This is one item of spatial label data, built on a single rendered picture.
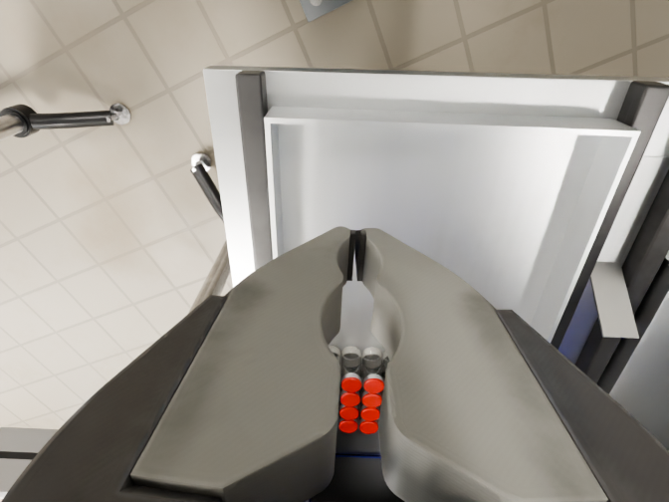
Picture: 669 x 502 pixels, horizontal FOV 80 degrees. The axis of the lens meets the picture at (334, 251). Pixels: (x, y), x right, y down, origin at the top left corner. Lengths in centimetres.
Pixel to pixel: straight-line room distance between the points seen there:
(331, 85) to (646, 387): 48
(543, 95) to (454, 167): 8
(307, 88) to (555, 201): 23
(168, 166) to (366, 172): 110
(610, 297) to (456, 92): 23
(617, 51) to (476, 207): 106
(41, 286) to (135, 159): 71
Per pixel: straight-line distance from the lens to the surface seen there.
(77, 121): 135
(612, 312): 43
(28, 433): 79
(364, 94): 33
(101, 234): 163
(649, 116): 38
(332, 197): 35
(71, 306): 191
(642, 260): 44
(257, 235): 35
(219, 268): 108
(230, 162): 35
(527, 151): 36
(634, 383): 59
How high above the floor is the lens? 120
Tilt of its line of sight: 58 degrees down
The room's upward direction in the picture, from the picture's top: 177 degrees counter-clockwise
